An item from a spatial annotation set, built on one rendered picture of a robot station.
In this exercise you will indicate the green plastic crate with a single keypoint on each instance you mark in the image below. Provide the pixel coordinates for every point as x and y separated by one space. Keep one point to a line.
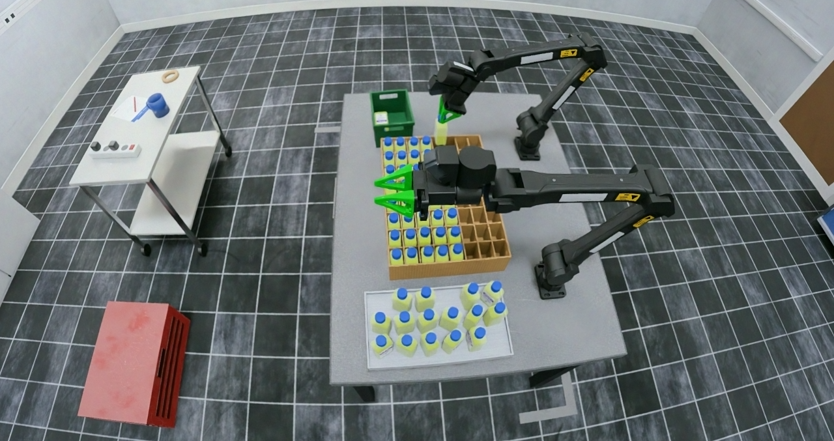
398 110

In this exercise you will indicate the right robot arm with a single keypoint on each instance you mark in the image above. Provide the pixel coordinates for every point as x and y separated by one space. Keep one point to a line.
487 62

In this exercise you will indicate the white rimmed tray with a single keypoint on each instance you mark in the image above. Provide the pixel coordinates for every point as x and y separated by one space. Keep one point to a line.
498 336

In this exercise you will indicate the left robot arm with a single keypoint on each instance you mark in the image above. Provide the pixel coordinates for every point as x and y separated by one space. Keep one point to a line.
510 189

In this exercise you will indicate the brown cardboard carton with dividers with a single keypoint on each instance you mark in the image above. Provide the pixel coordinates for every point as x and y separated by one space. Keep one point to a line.
474 226

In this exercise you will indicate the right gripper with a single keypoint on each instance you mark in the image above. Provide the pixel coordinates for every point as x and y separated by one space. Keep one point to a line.
457 111

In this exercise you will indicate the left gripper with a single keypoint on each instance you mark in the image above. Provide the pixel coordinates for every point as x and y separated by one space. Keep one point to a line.
414 191

